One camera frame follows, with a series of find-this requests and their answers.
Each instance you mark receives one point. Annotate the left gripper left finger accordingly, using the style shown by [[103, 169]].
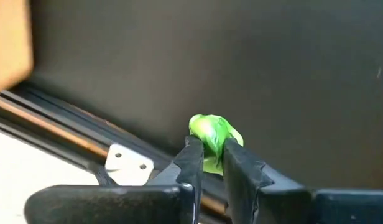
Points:
[[117, 205]]

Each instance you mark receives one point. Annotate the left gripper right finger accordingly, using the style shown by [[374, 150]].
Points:
[[288, 205]]

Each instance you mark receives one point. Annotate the small green pepper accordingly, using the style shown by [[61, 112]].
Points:
[[211, 130]]

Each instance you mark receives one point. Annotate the black table mat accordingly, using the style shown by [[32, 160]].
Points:
[[241, 62]]

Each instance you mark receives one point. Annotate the yellow plastic basket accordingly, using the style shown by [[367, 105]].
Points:
[[11, 43]]

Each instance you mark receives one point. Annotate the white metal bracket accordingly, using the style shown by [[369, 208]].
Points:
[[129, 165]]

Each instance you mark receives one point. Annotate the black aluminium table frame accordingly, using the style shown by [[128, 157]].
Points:
[[54, 124]]

